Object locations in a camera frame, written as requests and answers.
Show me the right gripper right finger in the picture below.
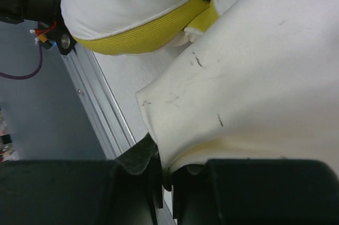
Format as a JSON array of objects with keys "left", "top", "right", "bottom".
[{"left": 171, "top": 164, "right": 212, "bottom": 220}]

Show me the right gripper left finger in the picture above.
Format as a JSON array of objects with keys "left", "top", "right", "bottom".
[{"left": 115, "top": 133, "right": 163, "bottom": 209}]

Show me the white pillow yellow edge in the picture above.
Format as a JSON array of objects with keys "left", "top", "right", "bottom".
[{"left": 60, "top": 0, "right": 219, "bottom": 56}]

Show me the cream pillowcase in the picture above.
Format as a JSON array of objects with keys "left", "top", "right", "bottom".
[{"left": 137, "top": 0, "right": 338, "bottom": 174}]

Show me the aluminium mounting rail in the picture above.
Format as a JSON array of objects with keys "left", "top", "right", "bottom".
[{"left": 50, "top": 0, "right": 175, "bottom": 218}]

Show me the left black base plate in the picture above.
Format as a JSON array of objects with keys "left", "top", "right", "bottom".
[{"left": 47, "top": 19, "right": 77, "bottom": 56}]

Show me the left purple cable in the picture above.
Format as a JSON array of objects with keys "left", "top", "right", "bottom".
[{"left": 0, "top": 42, "right": 43, "bottom": 80}]

